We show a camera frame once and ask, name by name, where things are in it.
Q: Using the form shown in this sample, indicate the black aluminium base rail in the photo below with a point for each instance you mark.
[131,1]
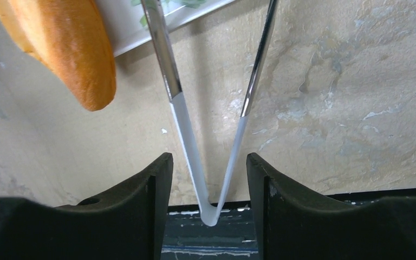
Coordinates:
[187,237]

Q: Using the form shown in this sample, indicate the orange fake baguette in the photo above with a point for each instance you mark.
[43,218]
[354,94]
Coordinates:
[70,39]

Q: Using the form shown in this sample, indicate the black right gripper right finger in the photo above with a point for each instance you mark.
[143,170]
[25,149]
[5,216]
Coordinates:
[293,221]

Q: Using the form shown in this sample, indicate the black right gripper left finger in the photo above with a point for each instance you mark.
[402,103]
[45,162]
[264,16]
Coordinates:
[126,221]

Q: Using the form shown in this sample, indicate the metal tongs white grips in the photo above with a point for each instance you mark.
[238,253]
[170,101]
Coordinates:
[162,45]

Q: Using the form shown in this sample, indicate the leaf pattern serving tray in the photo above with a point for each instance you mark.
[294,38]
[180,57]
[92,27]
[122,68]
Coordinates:
[126,24]

